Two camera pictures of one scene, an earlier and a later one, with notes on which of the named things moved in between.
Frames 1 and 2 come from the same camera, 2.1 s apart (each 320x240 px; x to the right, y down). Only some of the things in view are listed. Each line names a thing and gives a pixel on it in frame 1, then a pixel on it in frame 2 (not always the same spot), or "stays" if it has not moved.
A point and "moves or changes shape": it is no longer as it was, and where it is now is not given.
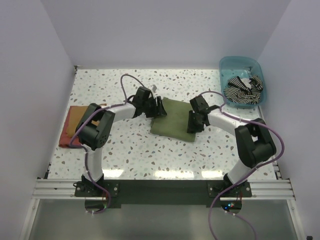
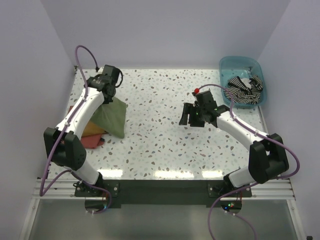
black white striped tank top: [244, 90] stays
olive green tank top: [174, 124] moves or changes shape
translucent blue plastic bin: [243, 78] stays
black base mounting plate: [165, 193] stays
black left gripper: [157, 111] to [107, 100]
